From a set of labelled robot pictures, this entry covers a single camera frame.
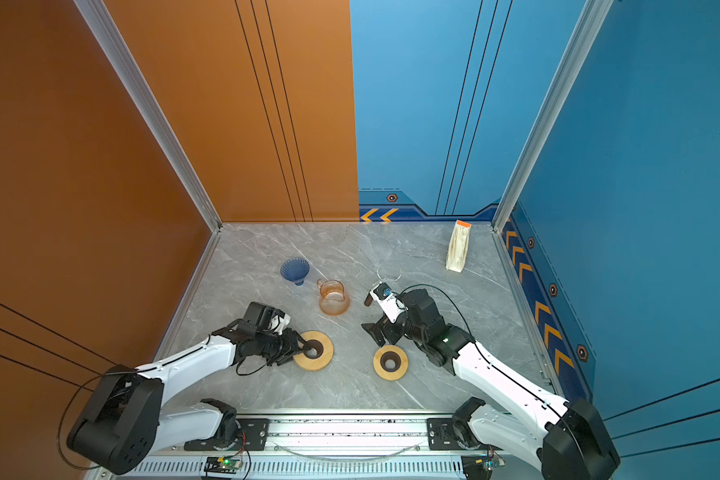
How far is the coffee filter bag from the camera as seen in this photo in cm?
104

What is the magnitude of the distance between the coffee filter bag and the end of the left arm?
0.58m

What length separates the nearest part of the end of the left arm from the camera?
2.31 ft
